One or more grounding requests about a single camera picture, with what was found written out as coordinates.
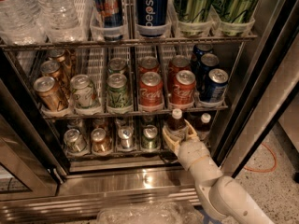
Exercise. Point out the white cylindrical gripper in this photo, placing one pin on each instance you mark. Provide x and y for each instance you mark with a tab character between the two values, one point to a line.
191	152

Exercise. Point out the brown bottle white cap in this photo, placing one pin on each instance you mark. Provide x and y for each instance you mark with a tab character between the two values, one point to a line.
202	126
176	124

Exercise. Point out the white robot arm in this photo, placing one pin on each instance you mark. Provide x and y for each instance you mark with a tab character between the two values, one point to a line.
220	195

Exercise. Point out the slim silver can bottom shelf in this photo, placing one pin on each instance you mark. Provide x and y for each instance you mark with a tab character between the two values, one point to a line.
126	136

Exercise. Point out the front blue can middle shelf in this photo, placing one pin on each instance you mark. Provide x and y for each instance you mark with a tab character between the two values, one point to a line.
215	85

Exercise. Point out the front green can middle shelf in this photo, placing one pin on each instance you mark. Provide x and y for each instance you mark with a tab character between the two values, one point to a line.
118	91

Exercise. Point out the gold can bottom shelf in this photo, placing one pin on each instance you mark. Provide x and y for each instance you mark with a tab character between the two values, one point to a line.
101	142

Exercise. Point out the gold can shelf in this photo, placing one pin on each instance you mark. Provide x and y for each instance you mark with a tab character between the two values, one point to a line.
101	142
63	57
51	94
54	69

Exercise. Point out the back blue can middle shelf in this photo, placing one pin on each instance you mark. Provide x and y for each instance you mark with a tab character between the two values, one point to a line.
198	51

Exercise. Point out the back green can middle shelf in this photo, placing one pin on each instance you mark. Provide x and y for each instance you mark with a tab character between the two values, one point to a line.
117	65

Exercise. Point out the white green can middle shelf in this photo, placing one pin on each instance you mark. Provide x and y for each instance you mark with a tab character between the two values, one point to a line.
84	92

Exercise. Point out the white green can shelf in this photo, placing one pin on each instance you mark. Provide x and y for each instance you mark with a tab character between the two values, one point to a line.
84	92
74	141

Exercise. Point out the stainless steel fridge door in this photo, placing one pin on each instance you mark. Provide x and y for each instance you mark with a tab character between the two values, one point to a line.
279	87

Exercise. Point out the white green can bottom shelf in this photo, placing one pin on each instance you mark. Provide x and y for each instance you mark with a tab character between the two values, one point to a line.
74	141

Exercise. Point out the front gold can middle shelf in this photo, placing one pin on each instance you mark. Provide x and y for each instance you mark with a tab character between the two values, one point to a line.
51	94

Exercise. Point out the blue pepsi can top shelf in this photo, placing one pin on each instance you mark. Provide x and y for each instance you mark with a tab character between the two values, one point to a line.
151	17

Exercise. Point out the back gold can middle shelf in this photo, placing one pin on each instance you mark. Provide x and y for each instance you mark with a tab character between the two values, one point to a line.
63	57

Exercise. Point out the right clear water bottle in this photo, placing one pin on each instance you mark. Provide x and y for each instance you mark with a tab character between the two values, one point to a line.
61	20

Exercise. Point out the clear water bottle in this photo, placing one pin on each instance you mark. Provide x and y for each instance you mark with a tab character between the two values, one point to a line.
61	20
17	24

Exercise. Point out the left clear water bottle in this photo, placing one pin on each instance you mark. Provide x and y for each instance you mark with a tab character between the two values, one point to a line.
17	24

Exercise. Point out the front right red cola can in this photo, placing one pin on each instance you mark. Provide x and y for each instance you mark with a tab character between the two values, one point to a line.
183	87

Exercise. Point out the red cola can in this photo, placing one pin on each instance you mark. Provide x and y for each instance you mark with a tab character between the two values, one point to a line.
150	89
183	87
176	64
149	64

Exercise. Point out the front left red cola can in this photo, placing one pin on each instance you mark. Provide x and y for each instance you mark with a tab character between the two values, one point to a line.
150	89

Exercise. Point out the back right red cola can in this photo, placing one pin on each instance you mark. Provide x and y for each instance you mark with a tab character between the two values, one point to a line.
176	64

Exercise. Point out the clear plastic bag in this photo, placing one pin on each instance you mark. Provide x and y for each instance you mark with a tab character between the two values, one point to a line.
151	213

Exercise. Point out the back left red cola can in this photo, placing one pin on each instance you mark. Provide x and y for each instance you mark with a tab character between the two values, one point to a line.
149	64

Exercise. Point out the left green tall can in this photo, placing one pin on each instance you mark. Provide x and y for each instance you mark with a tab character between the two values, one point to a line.
190	14

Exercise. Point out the green tall can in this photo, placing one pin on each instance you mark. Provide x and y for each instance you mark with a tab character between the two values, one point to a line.
234	12
190	14

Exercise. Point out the right green tall can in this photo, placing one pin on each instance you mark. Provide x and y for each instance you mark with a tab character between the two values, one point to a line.
234	12

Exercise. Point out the blue silver energy drink can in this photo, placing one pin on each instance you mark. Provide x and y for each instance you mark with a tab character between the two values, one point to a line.
108	14

